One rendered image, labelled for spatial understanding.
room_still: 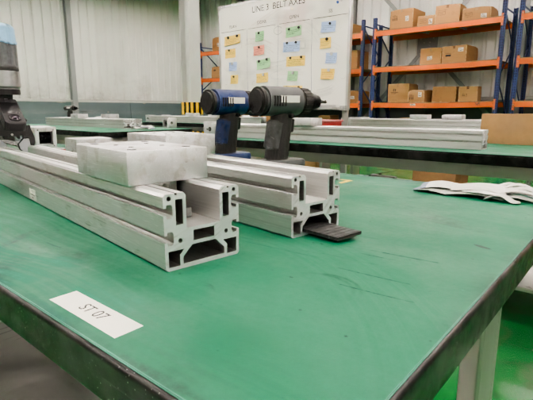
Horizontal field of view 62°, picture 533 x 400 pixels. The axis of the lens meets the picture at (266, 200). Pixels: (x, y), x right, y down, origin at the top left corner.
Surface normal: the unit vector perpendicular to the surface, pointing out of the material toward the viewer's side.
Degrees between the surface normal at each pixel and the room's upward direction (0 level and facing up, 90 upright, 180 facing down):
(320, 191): 90
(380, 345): 0
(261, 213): 90
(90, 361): 90
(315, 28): 90
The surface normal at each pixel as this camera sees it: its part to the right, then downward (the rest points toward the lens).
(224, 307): 0.00, -0.98
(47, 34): 0.76, 0.13
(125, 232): -0.74, 0.13
